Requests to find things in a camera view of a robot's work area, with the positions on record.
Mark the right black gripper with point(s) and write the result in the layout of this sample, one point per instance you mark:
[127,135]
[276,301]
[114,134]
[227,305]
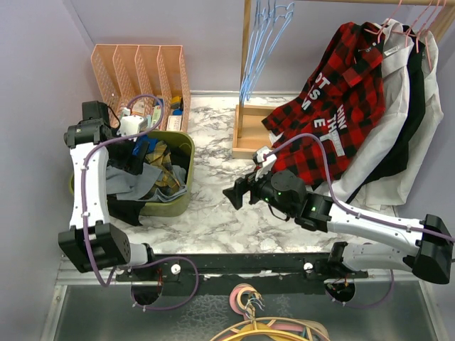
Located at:
[243,185]

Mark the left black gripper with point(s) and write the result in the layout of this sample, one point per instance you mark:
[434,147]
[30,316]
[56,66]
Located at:
[131,163]

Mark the yellow plaid shirt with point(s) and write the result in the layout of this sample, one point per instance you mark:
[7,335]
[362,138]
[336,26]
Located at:
[167,184]

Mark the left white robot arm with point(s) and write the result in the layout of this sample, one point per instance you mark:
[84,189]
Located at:
[92,242]

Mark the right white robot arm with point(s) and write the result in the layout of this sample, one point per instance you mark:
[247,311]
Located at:
[421,247]

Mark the black shirt in bin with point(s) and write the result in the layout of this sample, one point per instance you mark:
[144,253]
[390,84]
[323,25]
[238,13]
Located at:
[125,210]

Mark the red black plaid shirt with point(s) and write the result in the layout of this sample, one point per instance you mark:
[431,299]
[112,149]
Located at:
[322,129]

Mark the white hanging shirt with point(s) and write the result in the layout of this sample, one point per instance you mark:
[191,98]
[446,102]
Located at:
[395,189]

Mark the black hanging shirt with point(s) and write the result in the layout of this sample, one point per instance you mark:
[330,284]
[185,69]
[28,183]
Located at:
[416,100]

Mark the wooden clothes rack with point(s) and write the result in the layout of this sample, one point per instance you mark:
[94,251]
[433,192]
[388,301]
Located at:
[249,134]

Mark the small boxes in organizer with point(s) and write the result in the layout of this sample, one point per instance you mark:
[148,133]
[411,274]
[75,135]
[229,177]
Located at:
[155,112]

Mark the green plastic laundry bin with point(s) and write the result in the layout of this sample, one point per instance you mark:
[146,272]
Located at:
[181,147]

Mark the pile of coloured hangers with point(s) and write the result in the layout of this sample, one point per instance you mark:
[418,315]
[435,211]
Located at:
[245,300]

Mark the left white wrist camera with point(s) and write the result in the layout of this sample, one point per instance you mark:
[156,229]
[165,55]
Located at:
[131,124]

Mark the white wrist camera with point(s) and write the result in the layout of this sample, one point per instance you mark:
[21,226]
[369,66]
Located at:
[264,160]
[131,124]

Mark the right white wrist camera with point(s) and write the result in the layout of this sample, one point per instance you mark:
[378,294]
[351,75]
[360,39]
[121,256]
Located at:
[264,160]

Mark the black mounting rail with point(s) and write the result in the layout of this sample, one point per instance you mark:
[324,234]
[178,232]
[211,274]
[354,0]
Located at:
[217,274]

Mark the blue wire hangers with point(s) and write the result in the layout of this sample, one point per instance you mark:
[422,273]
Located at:
[264,23]

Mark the pink wire hangers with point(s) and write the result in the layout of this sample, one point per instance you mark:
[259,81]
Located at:
[412,25]

